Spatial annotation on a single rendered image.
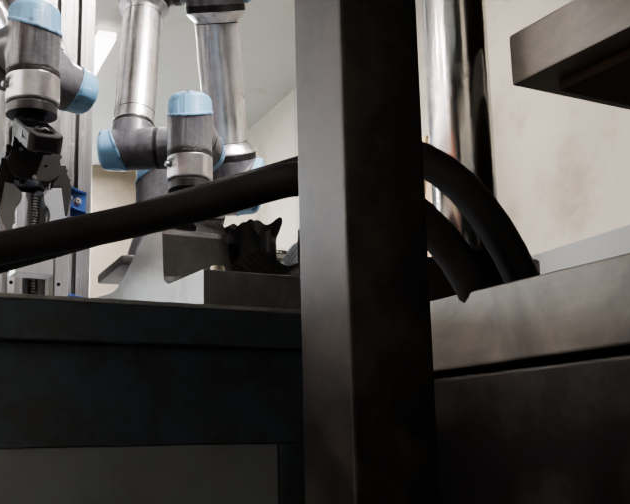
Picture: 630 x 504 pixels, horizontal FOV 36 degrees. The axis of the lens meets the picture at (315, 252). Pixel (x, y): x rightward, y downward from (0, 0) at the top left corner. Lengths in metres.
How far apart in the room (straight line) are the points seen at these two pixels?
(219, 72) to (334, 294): 1.39
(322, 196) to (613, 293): 0.21
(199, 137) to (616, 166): 3.17
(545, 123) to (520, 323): 4.32
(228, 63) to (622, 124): 2.89
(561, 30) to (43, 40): 0.80
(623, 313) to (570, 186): 4.16
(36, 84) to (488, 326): 0.85
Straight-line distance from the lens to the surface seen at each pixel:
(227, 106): 1.96
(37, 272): 1.35
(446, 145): 0.90
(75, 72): 1.62
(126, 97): 1.81
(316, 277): 0.60
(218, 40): 1.95
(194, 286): 1.08
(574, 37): 0.89
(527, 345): 0.73
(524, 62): 0.93
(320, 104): 0.62
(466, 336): 0.79
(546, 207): 4.95
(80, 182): 2.15
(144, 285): 1.23
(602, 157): 4.66
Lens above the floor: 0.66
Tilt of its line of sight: 12 degrees up
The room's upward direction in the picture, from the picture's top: 1 degrees counter-clockwise
